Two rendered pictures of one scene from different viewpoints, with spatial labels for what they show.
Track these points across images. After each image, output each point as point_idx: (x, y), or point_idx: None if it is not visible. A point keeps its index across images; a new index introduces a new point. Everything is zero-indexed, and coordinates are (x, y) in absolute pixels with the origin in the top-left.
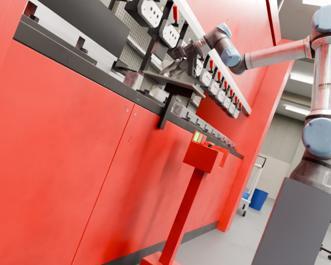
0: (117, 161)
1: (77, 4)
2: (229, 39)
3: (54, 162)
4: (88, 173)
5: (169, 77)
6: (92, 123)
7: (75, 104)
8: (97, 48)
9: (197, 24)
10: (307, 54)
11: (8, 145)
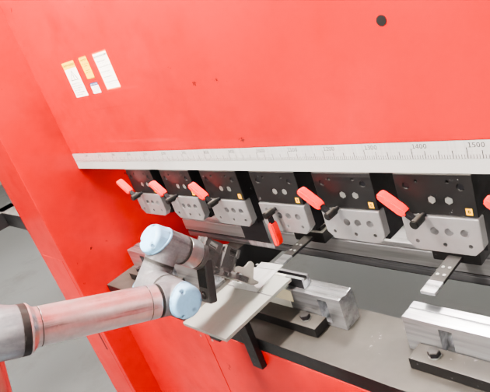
0: (234, 387)
1: None
2: (144, 260)
3: (182, 368)
4: (212, 387)
5: (249, 284)
6: (182, 344)
7: (162, 328)
8: (183, 266)
9: (267, 153)
10: (33, 343)
11: (154, 349)
